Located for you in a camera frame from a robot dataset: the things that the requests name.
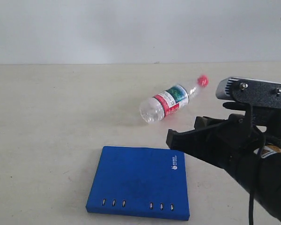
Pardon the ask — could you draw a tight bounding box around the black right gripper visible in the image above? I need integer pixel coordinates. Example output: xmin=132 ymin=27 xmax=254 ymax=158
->
xmin=166 ymin=102 xmax=281 ymax=171

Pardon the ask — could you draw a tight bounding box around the clear plastic water bottle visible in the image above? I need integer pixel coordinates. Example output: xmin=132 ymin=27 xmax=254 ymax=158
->
xmin=139 ymin=75 xmax=209 ymax=123

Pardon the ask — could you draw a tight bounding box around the blue ring binder notebook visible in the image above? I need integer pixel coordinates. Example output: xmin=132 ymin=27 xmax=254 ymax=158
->
xmin=86 ymin=146 xmax=190 ymax=221

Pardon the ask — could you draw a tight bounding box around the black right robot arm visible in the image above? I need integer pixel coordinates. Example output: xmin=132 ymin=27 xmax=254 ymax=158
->
xmin=166 ymin=102 xmax=281 ymax=222

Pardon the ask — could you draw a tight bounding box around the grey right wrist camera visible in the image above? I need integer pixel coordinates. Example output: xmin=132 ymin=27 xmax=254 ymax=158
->
xmin=215 ymin=77 xmax=281 ymax=109

